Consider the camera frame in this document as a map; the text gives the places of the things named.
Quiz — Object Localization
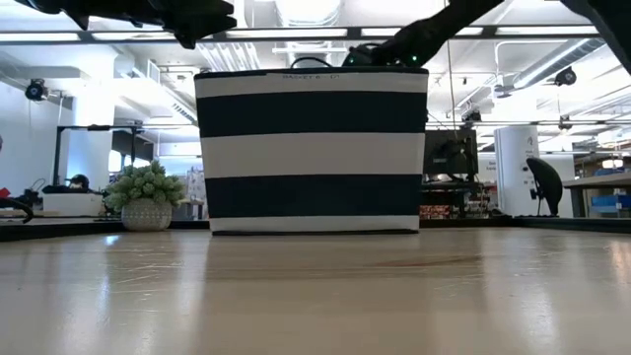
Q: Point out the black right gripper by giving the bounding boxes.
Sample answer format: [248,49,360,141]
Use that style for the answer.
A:
[341,29,436,69]

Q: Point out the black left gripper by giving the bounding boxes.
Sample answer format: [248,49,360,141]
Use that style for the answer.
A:
[147,0,239,50]

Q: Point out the black computer monitor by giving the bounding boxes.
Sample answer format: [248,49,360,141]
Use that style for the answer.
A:
[422,128,479,183]

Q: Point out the navy white striped fabric basket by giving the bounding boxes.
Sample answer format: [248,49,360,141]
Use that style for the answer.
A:
[193,56,430,237]

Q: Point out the red boxes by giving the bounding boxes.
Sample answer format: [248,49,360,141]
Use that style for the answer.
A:
[418,204,453,221]

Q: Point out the white round column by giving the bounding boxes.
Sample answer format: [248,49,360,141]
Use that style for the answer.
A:
[494,125,541,218]

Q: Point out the green succulent in white pot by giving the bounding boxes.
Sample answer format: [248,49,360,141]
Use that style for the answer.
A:
[103,160,187,233]

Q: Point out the black office chair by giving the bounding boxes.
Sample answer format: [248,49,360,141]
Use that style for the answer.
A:
[525,156,565,218]

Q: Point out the person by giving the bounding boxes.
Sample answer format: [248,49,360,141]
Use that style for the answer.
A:
[41,173,92,195]

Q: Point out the white box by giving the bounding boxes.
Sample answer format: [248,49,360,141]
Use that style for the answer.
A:
[41,191,105,218]

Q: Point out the grey work table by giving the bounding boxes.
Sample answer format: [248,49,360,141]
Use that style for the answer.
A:
[561,172,631,219]

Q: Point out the blue storage bins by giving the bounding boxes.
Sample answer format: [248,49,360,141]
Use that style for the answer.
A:
[591,194,631,216]

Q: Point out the black ceiling-mounted camera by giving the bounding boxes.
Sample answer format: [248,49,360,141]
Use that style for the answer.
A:
[553,66,578,88]
[24,78,50,104]

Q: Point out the black metal stand frame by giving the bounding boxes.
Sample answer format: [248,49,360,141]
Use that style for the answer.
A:
[52,124,144,187]

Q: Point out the black aluminium table frame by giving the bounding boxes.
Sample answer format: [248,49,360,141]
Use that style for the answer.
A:
[0,215,631,243]

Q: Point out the black curved cable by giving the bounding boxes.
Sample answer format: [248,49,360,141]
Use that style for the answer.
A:
[0,196,35,225]

